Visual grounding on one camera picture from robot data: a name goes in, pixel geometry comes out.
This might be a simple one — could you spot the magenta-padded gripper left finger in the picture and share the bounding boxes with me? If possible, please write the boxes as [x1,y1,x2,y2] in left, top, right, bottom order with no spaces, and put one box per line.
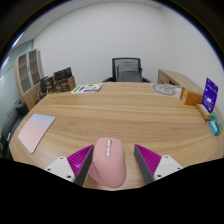
[44,143,96,187]

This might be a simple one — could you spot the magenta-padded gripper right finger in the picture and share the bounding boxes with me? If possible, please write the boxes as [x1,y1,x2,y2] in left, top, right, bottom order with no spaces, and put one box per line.
[133,143,184,185]

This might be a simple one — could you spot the pink computer mouse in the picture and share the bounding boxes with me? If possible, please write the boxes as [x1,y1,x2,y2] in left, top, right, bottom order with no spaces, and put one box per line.
[87,136,128,189]

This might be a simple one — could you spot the pink-blue gradient mouse pad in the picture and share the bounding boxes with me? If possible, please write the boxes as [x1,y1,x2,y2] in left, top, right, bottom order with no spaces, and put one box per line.
[17,113,57,155]

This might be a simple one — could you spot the small blue box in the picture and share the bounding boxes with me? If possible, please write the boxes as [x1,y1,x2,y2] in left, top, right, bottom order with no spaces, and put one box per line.
[208,119,219,136]

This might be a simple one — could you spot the wooden card stand block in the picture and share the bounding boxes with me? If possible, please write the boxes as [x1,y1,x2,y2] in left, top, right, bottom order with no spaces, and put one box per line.
[195,103,213,121]

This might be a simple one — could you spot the black leather armchair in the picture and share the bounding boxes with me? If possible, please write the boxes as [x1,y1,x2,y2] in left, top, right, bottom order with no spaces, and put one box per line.
[0,101,29,159]

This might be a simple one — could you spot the orange-brown box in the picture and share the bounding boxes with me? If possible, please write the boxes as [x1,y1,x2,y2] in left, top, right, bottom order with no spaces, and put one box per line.
[179,88,204,107]

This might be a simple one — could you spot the large brown cardboard box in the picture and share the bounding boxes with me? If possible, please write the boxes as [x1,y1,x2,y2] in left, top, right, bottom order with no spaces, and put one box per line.
[54,75,77,93]

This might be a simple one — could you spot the purple sign card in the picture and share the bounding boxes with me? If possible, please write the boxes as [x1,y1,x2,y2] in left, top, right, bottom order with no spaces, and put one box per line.
[201,77,219,114]

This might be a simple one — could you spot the printed paper sheet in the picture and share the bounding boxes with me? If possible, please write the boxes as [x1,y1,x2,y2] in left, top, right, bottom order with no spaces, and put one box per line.
[70,83,104,95]

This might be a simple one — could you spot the small brown cardboard box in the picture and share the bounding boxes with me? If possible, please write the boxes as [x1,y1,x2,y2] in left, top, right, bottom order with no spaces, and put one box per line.
[44,75,57,93]

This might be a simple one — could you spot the wooden side desk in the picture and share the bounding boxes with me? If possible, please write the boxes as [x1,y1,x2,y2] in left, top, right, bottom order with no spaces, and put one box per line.
[157,68,204,98]

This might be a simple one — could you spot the black box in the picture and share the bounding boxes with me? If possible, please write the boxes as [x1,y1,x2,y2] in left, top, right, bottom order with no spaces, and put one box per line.
[53,66,73,82]

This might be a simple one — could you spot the wooden glass-door cabinet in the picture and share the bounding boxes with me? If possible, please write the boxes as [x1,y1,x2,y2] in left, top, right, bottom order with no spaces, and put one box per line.
[13,48,45,111]

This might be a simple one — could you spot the black mesh office chair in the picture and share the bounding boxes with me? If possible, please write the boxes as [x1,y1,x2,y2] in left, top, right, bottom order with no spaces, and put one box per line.
[102,57,152,84]

